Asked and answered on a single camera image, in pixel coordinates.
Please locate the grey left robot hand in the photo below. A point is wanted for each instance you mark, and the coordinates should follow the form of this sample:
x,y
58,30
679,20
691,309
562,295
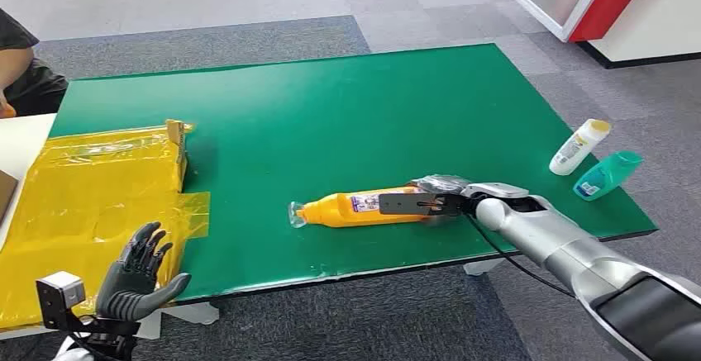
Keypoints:
x,y
127,293

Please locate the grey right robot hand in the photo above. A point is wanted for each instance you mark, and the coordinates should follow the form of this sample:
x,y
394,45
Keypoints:
x,y
408,204

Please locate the orange bottle with clear cap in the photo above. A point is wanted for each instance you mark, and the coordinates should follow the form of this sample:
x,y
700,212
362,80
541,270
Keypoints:
x,y
337,212

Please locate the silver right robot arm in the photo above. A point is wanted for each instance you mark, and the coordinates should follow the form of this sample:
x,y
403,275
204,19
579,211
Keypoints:
x,y
580,254

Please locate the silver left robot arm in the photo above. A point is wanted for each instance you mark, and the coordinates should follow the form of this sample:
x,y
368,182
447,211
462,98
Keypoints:
x,y
98,345

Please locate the white bottle with yellow cap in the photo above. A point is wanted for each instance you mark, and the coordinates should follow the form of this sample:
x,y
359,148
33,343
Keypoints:
x,y
578,148

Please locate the teal translucent bottle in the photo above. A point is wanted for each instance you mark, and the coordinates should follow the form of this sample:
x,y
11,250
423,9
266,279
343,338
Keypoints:
x,y
605,177

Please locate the white table foot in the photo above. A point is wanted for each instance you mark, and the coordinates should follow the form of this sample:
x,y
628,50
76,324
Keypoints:
x,y
191,313
482,266

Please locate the green table mat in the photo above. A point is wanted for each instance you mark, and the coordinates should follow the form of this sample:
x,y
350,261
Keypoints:
x,y
356,128

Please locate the yellow plastic wrapped box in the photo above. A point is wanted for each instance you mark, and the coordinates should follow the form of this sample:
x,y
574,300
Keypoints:
x,y
82,194

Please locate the brown cardboard piece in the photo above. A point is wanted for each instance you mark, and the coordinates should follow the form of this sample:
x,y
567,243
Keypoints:
x,y
6,194

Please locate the person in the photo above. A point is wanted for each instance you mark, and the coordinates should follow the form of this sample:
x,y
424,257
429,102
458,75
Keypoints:
x,y
30,76

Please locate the red and white cabinet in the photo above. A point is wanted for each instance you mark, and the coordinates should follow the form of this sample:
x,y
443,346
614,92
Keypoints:
x,y
619,3

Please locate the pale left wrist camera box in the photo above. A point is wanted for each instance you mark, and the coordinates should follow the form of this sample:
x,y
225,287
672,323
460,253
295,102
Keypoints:
x,y
59,295

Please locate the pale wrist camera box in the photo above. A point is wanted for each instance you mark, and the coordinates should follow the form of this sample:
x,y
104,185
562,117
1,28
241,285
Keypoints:
x,y
495,189
59,295

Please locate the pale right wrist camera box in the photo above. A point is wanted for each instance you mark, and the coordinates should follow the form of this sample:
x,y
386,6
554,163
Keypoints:
x,y
495,189

